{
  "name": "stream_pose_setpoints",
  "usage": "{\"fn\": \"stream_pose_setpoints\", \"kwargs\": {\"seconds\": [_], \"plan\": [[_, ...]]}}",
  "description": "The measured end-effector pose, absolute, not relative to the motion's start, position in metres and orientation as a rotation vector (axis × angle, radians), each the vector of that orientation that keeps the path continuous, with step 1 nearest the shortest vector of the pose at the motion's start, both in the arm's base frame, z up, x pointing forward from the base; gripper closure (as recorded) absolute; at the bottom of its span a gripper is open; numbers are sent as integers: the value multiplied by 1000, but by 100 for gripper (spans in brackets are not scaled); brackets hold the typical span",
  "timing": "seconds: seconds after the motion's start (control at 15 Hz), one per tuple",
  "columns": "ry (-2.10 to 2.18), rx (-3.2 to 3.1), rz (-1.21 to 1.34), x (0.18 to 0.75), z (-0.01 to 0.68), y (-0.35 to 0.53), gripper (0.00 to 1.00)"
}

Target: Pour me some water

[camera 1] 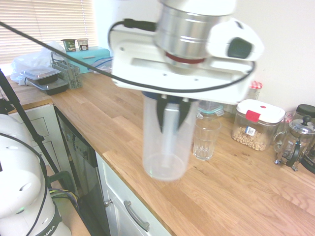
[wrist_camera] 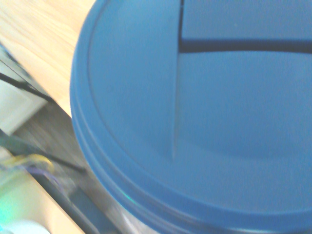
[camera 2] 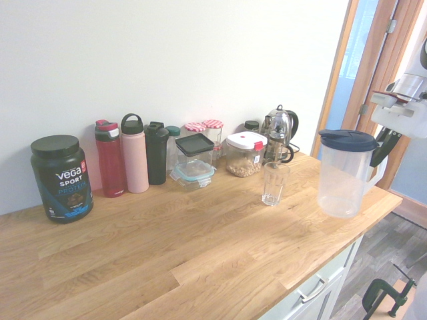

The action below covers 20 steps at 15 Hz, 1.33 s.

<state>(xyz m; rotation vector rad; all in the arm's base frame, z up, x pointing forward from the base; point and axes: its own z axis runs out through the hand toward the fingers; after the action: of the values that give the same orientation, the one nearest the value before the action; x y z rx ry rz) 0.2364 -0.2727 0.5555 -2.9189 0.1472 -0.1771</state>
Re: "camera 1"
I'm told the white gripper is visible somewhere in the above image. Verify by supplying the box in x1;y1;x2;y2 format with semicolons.
108;23;258;134

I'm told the translucent plastic pitcher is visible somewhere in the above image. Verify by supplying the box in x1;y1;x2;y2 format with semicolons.
142;91;200;182

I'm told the glass container with teal lid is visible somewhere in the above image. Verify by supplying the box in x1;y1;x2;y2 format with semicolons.
196;100;225;117

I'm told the clear drinking glass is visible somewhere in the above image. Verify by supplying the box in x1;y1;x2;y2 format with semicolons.
192;116;222;162

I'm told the clear zip bag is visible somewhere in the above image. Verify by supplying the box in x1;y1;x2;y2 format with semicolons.
89;57;114;75

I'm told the cereal container with white lid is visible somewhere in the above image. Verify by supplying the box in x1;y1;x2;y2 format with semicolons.
231;99;286;152

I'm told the jar with red checkered lid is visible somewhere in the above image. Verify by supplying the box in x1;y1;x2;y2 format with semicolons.
248;81;263;100

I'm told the white drawer cabinet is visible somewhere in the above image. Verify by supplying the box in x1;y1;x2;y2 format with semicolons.
95;152;173;236

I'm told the teal bread box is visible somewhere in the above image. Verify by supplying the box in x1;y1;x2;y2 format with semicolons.
65;46;115;75

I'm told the grey cutlery basket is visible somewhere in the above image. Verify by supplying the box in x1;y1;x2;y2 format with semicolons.
50;51;84;90

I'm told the black dishwasher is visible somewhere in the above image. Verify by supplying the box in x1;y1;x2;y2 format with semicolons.
54;105;110;236

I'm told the brown yogurt cup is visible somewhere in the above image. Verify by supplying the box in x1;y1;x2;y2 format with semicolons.
76;38;90;52

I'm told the clear glass mug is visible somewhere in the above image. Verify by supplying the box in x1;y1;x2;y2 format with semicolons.
272;111;300;153

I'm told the black food container clear lid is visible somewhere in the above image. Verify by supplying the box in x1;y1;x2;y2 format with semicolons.
20;66;61;86
29;78;70;96

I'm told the green yogurt cup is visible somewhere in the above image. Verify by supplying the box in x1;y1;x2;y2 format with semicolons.
61;38;76;53

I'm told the green clamp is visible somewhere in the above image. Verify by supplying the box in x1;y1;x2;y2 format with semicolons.
47;170;78;195

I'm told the glass French press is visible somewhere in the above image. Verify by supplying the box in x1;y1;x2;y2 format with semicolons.
273;115;315;172

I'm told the white plastic bag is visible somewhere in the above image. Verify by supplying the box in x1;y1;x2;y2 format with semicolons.
10;41;67;86

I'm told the beige window blind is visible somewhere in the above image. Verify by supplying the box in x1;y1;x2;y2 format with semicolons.
0;0;95;66

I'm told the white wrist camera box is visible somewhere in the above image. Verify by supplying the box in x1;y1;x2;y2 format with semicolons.
207;18;265;61

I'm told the metal drawer handle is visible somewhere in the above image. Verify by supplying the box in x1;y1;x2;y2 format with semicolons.
123;200;151;232

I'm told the coloured wire bundle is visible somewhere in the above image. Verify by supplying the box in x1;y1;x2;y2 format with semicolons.
49;187;81;210

